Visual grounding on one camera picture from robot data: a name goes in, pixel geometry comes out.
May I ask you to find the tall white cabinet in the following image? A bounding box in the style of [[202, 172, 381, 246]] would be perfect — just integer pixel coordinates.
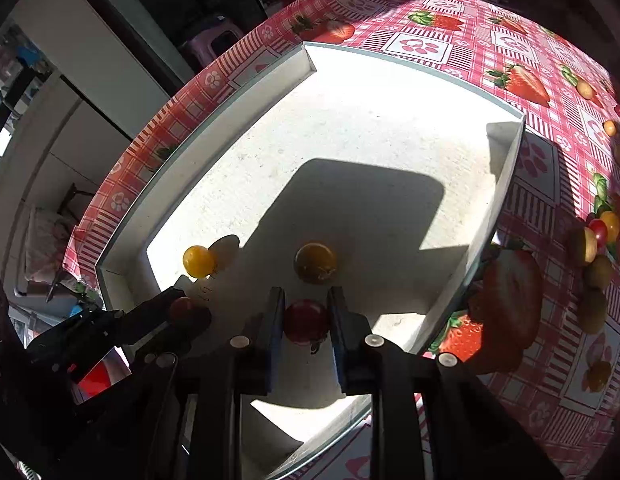
[[10, 0, 185, 141]]

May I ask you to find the dark yellow cherry tomato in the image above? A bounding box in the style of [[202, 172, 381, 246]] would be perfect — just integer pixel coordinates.
[[294, 242, 338, 285]]

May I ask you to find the metal frame chair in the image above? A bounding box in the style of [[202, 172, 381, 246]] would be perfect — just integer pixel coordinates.
[[57, 182, 98, 223]]

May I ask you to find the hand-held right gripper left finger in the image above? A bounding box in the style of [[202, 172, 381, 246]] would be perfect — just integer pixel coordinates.
[[117, 287, 288, 480]]

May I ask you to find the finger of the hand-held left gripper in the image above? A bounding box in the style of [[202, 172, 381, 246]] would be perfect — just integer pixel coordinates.
[[107, 286, 187, 348], [132, 305, 213, 361]]

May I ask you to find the white shallow tray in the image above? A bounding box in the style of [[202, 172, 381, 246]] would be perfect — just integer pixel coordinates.
[[96, 41, 527, 478]]

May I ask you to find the floral cloth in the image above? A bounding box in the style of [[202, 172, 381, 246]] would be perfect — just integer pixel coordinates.
[[20, 207, 78, 286]]

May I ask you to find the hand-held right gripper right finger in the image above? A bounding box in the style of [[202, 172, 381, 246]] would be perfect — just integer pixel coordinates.
[[327, 285, 566, 480]]

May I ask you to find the low white cabinet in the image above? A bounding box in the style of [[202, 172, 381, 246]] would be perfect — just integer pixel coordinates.
[[0, 70, 135, 311]]

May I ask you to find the pink plastic stool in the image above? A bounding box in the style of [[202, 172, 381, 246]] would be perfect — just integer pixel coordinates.
[[180, 14, 251, 73]]

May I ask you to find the red checked strawberry tablecloth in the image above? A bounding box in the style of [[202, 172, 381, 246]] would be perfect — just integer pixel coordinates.
[[64, 0, 620, 480]]

